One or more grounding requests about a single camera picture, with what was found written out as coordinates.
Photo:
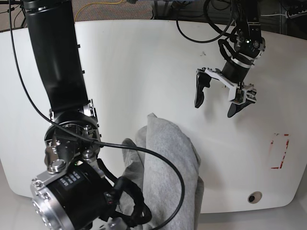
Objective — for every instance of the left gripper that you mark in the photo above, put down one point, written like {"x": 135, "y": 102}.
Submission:
{"x": 231, "y": 76}

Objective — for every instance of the red tape rectangle marking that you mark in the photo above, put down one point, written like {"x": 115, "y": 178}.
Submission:
{"x": 278, "y": 149}

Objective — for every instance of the grey T-shirt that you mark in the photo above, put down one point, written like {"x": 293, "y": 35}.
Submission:
{"x": 159, "y": 183}

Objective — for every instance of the black tripod stand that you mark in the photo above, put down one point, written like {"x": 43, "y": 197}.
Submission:
{"x": 17, "y": 17}

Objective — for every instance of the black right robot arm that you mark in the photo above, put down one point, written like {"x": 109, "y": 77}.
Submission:
{"x": 76, "y": 188}

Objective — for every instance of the right table cable grommet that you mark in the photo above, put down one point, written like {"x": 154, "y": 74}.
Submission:
{"x": 255, "y": 197}

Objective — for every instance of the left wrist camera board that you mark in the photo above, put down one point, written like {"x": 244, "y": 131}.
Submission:
{"x": 239, "y": 96}

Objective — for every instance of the white power strip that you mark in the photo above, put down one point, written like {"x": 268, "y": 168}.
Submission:
{"x": 296, "y": 11}

